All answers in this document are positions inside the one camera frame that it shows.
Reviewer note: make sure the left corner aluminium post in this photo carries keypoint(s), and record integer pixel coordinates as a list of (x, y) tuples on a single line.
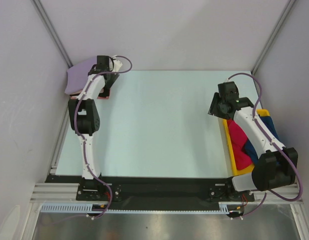
[(47, 23)]

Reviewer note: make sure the navy blue t shirt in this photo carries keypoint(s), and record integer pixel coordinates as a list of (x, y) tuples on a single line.
[(248, 146)]

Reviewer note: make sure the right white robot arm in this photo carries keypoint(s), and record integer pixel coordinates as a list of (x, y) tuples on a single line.
[(276, 163)]

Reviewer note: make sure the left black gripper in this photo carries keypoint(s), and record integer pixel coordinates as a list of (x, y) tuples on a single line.
[(113, 77)]

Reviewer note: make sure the purple t shirt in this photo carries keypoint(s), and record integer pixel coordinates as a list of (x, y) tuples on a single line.
[(77, 76)]

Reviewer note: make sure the right corner aluminium post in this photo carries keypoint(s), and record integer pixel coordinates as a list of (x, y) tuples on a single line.
[(274, 34)]

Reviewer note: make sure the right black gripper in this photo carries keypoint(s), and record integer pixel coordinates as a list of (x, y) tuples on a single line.
[(213, 109)]

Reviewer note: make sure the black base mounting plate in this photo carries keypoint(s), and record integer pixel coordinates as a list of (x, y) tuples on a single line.
[(156, 193)]

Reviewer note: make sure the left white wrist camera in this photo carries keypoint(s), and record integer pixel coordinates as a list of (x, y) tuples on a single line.
[(116, 64)]

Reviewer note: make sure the folded black t shirt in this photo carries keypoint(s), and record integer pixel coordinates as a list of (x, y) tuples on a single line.
[(104, 93)]

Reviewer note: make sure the yellow plastic bin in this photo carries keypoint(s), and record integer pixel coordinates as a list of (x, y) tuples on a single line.
[(234, 170)]

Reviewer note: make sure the corner aluminium post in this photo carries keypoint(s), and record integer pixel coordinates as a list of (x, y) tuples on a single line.
[(274, 34), (47, 23)]

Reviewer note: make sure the folded pink t shirt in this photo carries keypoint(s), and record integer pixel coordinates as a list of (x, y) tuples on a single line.
[(75, 94)]

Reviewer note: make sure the aluminium frame rail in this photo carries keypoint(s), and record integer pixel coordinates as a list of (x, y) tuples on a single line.
[(54, 192)]

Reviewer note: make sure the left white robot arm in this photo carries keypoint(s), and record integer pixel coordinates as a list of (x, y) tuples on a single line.
[(87, 82)]

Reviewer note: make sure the slotted cable duct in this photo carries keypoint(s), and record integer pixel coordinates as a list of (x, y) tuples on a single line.
[(90, 208)]

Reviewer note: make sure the red t shirt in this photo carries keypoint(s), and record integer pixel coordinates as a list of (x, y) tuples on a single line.
[(238, 140)]

